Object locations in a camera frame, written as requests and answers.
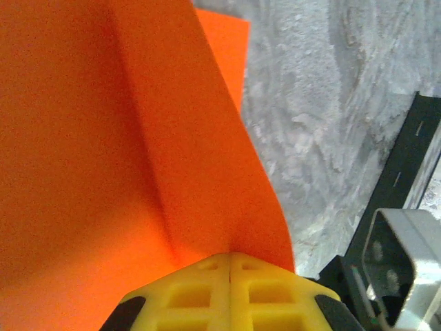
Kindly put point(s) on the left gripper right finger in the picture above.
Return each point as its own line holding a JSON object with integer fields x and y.
{"x": 268, "y": 303}

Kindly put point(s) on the black white checkerboard panel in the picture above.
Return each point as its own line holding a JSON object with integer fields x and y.
{"x": 404, "y": 155}

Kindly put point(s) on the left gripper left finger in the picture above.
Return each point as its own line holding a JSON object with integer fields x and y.
{"x": 193, "y": 303}

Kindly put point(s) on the orange paper sheet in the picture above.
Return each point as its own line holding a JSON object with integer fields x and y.
{"x": 86, "y": 138}

